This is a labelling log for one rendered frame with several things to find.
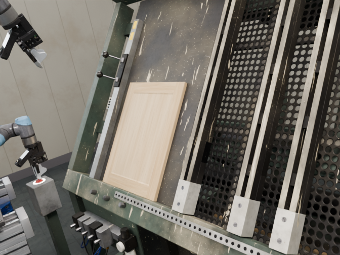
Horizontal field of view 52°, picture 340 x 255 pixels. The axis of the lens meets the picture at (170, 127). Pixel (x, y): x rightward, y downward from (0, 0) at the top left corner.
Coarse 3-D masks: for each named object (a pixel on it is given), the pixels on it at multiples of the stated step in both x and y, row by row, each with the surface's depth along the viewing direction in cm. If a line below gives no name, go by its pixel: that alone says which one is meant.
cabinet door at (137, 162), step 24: (144, 96) 181; (168, 96) 167; (120, 120) 190; (144, 120) 176; (168, 120) 162; (120, 144) 185; (144, 144) 171; (168, 144) 158; (120, 168) 179; (144, 168) 166; (144, 192) 161
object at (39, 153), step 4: (36, 144) 189; (40, 144) 192; (32, 148) 189; (36, 148) 191; (40, 148) 192; (36, 152) 191; (40, 152) 192; (44, 152) 192; (32, 156) 188; (36, 156) 189; (40, 156) 192; (28, 160) 193; (32, 160) 188; (36, 160) 189; (40, 160) 192; (44, 160) 192; (32, 164) 190
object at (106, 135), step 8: (136, 32) 201; (128, 40) 203; (136, 40) 201; (128, 48) 201; (136, 48) 202; (128, 56) 199; (128, 64) 199; (128, 72) 199; (120, 88) 197; (112, 96) 199; (120, 96) 197; (112, 104) 197; (120, 104) 198; (112, 112) 195; (112, 120) 195; (104, 128) 196; (112, 128) 196; (104, 136) 194; (104, 144) 193; (96, 152) 195; (104, 152) 194; (96, 160) 193; (104, 160) 194; (96, 168) 191; (96, 176) 192
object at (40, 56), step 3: (30, 51) 132; (33, 51) 132; (36, 51) 133; (33, 54) 133; (36, 54) 133; (39, 54) 134; (42, 54) 135; (45, 54) 135; (36, 57) 134; (39, 57) 135; (42, 57) 135; (45, 57) 136; (39, 60) 135; (42, 60) 136; (36, 63) 134; (39, 63) 135; (39, 66) 137
